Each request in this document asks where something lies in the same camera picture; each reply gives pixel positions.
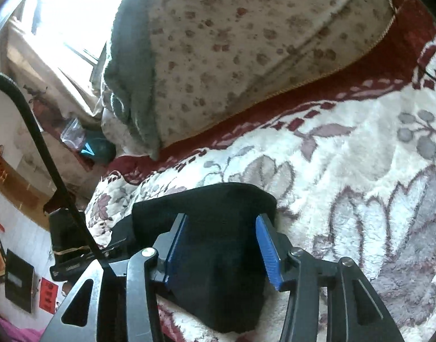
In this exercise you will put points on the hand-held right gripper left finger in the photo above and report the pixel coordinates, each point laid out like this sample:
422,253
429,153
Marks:
177,249

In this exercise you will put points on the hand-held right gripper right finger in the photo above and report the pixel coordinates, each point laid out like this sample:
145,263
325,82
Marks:
269,253

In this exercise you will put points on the black pants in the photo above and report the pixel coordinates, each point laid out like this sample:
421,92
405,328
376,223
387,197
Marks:
218,221

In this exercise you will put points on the red paper poster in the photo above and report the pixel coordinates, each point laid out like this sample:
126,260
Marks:
50,295

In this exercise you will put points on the teal round object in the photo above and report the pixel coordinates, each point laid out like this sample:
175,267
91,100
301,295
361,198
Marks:
100,149

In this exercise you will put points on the clear plastic bag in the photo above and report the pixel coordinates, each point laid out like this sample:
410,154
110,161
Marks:
73,131

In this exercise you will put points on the pink cloth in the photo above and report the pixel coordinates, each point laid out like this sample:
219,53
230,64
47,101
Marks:
11,329

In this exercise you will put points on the white floral plush blanket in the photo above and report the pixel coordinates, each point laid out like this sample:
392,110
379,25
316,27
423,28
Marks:
364,171

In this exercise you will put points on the rose print quilt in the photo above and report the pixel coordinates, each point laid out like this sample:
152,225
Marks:
239,42

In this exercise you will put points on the red quilted blanket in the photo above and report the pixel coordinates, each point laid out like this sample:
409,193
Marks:
382,60

